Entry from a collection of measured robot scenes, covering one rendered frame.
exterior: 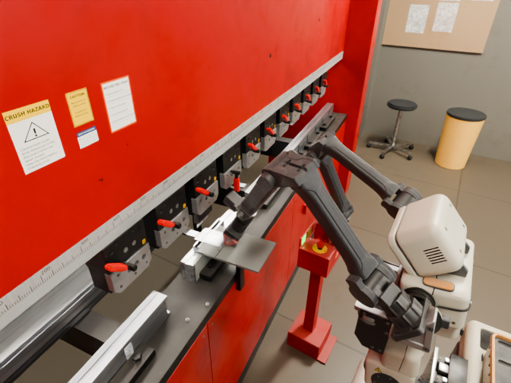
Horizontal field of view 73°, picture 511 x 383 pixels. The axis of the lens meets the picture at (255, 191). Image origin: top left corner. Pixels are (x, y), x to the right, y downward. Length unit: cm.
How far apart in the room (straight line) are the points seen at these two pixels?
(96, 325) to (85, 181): 68
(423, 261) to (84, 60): 92
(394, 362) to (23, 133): 120
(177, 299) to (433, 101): 432
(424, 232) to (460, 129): 356
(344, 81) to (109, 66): 258
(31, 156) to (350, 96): 280
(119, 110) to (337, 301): 207
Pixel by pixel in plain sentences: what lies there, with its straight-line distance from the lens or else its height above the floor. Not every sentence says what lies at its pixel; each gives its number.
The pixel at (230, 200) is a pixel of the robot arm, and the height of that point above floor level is 123.
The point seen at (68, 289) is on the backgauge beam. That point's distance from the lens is 140.
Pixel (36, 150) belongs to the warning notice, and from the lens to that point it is 75.
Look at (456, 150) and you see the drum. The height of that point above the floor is 26.
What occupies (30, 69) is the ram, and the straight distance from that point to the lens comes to 73.
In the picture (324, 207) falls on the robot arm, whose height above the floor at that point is 146.
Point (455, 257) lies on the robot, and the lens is 101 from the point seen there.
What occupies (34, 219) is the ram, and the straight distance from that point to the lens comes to 79.
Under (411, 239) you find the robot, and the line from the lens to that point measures 99.
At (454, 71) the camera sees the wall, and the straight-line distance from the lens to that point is 499.
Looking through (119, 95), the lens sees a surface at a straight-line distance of 87.
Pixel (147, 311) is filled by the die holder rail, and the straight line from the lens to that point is 126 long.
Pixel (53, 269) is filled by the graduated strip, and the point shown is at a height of 138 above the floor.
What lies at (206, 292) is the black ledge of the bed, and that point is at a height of 87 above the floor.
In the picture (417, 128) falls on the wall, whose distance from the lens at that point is 521.
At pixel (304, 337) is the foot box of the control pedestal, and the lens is 222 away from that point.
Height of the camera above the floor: 191
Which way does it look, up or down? 32 degrees down
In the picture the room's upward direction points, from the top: 1 degrees clockwise
